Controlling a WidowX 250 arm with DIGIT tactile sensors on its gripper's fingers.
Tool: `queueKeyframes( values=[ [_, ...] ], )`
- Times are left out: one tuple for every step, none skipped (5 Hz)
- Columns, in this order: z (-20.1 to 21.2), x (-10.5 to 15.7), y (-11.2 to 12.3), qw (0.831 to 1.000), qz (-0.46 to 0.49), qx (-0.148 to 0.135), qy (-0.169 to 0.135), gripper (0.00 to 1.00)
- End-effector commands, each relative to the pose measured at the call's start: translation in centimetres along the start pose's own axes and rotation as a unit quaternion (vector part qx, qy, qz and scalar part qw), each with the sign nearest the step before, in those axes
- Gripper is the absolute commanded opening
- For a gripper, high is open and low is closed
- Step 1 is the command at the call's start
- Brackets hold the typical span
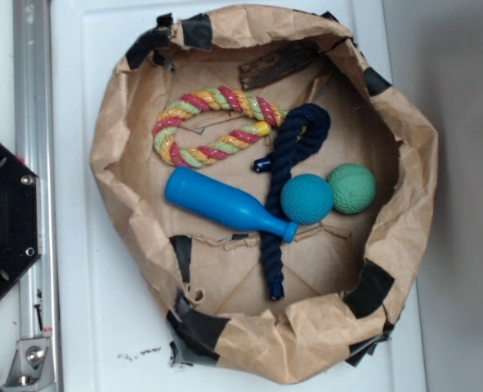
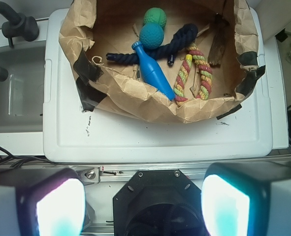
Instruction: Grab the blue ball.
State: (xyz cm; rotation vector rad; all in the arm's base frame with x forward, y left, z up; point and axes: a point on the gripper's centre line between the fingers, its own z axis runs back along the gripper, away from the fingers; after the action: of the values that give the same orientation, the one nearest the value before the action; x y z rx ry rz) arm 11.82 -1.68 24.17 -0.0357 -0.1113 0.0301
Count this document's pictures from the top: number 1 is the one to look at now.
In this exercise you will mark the blue plastic bottle toy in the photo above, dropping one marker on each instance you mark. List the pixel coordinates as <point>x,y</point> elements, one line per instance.
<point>224,204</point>

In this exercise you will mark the multicolour twisted rope toy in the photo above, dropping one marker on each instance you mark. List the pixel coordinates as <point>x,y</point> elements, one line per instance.
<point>265,114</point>

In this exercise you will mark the dark wood piece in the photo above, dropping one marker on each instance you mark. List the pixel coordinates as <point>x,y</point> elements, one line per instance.
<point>276,65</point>

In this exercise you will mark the metal corner bracket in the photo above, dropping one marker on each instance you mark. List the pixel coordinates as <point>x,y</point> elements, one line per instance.
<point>32,368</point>

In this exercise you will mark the black screw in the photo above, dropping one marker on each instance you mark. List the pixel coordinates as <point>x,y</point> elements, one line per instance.
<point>38,311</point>

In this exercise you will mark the green rubber ball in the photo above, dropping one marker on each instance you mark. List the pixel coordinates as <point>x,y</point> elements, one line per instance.
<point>353,186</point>

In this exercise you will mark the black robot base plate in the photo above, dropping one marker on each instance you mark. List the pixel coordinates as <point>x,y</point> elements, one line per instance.
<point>19,245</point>

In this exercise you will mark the aluminium extrusion rail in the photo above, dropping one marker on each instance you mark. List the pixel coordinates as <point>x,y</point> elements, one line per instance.
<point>34,144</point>

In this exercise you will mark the brown paper bag bin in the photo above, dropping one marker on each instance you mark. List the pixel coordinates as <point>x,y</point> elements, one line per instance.
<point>346,278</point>

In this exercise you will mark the blue rubber ball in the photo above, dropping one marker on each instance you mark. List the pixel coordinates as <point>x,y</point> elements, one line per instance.
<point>306,199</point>

